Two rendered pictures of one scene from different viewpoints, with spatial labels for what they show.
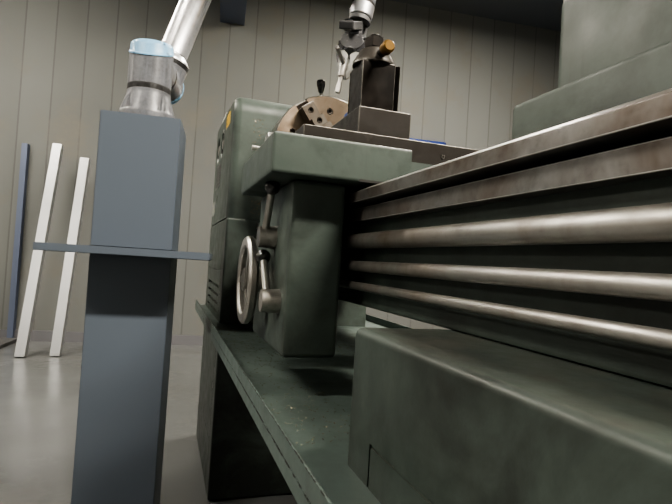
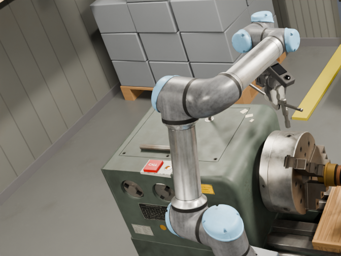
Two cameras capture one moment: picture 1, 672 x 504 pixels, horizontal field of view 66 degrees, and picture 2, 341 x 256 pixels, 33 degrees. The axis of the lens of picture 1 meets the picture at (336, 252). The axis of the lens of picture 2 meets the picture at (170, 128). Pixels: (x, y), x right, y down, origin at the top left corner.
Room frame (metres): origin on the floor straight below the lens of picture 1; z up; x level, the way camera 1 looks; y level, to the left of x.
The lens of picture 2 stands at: (0.35, 1.34, 2.50)
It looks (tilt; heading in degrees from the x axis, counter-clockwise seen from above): 31 degrees down; 326
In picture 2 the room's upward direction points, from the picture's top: 20 degrees counter-clockwise
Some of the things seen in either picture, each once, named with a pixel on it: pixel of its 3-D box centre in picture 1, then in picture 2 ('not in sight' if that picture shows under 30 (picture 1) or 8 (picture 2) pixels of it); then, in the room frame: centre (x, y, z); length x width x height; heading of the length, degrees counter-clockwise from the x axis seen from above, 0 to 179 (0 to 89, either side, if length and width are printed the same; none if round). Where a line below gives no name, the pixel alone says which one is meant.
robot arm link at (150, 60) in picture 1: (151, 65); (223, 230); (1.44, 0.55, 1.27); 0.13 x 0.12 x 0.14; 7
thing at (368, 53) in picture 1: (373, 60); not in sight; (0.97, -0.05, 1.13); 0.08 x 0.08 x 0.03
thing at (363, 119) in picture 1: (363, 135); not in sight; (1.00, -0.04, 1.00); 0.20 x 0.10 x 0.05; 18
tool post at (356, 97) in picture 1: (372, 95); not in sight; (0.98, -0.05, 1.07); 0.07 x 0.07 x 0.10; 18
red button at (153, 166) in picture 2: not in sight; (153, 166); (1.92, 0.42, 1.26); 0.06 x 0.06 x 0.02; 18
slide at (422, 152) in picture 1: (398, 162); not in sight; (0.99, -0.11, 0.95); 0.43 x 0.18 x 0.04; 108
